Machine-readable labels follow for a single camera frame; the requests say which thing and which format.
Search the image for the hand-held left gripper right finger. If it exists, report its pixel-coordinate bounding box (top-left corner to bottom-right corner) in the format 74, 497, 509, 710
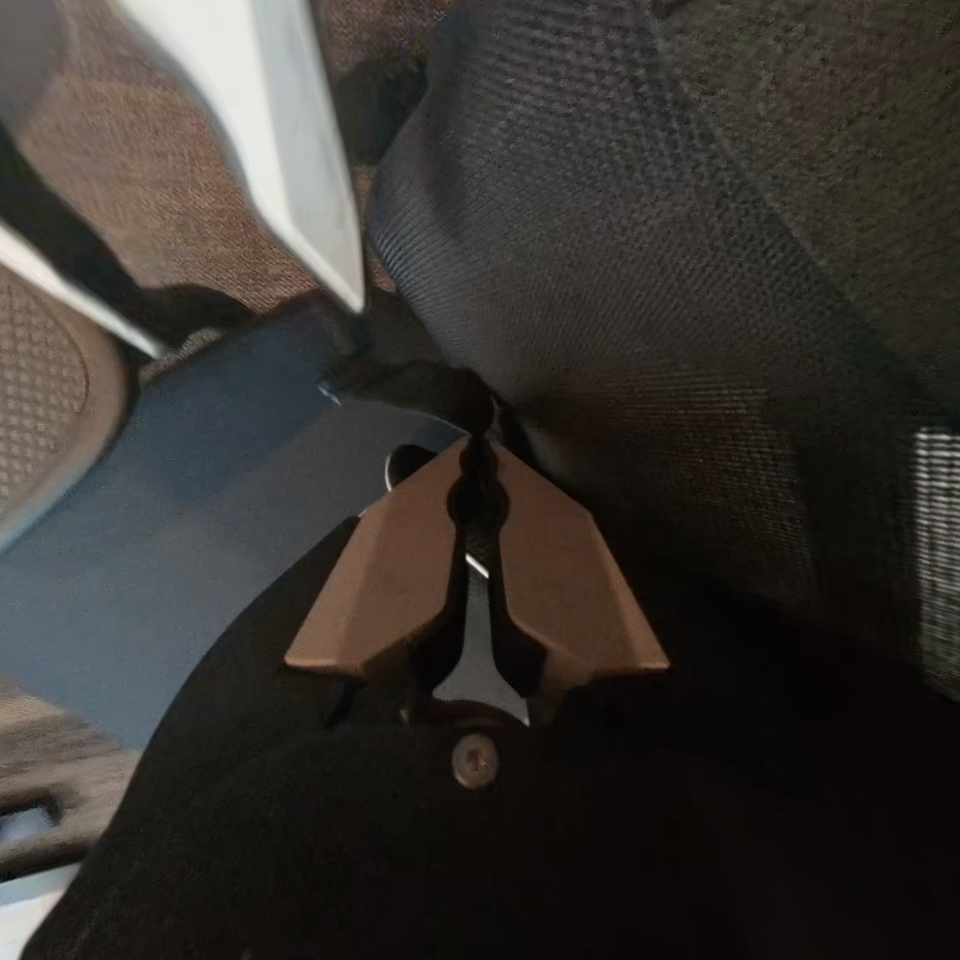
487, 441, 670, 725

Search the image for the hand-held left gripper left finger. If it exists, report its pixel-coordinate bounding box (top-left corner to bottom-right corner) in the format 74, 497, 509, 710
283, 438, 470, 725

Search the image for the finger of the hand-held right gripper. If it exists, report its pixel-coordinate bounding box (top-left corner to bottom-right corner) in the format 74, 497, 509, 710
120, 0, 370, 316
0, 120, 252, 363

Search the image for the black strap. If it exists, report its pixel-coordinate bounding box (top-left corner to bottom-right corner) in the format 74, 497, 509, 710
330, 352, 519, 459

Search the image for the black office chair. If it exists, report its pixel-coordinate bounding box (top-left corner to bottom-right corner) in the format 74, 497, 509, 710
0, 0, 960, 759

